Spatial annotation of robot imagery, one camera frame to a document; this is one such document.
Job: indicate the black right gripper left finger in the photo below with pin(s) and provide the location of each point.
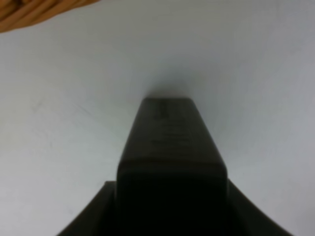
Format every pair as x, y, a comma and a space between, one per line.
98, 218

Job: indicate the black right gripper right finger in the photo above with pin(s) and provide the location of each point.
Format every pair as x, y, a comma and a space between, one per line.
245, 219

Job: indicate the dark grey square bottle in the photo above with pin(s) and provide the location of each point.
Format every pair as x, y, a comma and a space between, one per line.
171, 179

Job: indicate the orange wicker basket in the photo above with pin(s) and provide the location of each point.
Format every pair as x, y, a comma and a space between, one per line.
16, 14

